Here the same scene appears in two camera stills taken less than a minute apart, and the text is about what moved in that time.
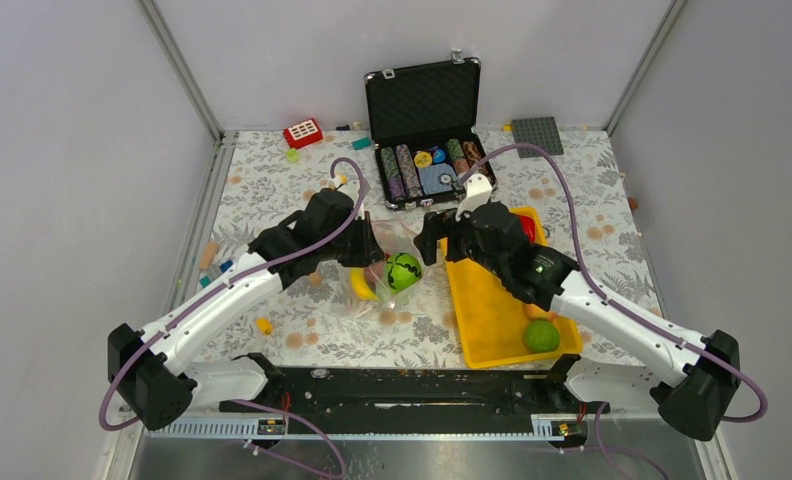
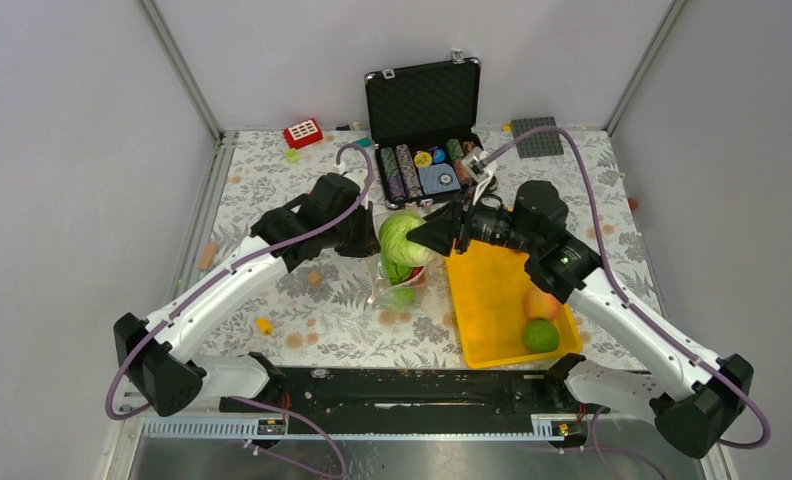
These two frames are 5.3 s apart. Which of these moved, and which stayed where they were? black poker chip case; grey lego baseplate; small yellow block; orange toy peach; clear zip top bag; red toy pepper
Moved: clear zip top bag; red toy pepper
Stayed: orange toy peach; grey lego baseplate; small yellow block; black poker chip case
